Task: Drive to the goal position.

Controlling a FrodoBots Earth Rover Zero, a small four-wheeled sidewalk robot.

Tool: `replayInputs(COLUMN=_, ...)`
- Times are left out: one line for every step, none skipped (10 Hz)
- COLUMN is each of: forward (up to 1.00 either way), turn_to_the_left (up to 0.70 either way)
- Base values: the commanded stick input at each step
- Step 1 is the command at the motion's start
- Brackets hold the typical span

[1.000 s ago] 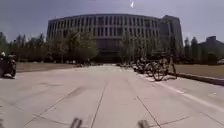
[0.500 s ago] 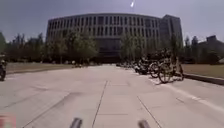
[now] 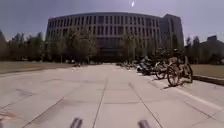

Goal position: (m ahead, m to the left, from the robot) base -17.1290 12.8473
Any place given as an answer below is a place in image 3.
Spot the grey concrete slab pavement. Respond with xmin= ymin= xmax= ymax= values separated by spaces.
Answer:
xmin=0 ymin=63 xmax=224 ymax=128

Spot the large curved grey building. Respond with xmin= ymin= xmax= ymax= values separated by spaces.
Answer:
xmin=45 ymin=12 xmax=185 ymax=63

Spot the row of trees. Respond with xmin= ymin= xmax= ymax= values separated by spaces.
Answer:
xmin=0 ymin=29 xmax=224 ymax=66

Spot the row of parked bicycles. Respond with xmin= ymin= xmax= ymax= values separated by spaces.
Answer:
xmin=116 ymin=48 xmax=194 ymax=88

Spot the robot's own part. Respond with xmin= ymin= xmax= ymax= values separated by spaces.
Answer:
xmin=69 ymin=117 xmax=84 ymax=128
xmin=137 ymin=119 xmax=152 ymax=128

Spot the dry grass field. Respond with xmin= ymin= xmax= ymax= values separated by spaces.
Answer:
xmin=190 ymin=63 xmax=224 ymax=80
xmin=0 ymin=60 xmax=81 ymax=75

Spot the low stone kerb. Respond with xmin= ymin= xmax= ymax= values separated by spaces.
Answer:
xmin=191 ymin=74 xmax=224 ymax=87

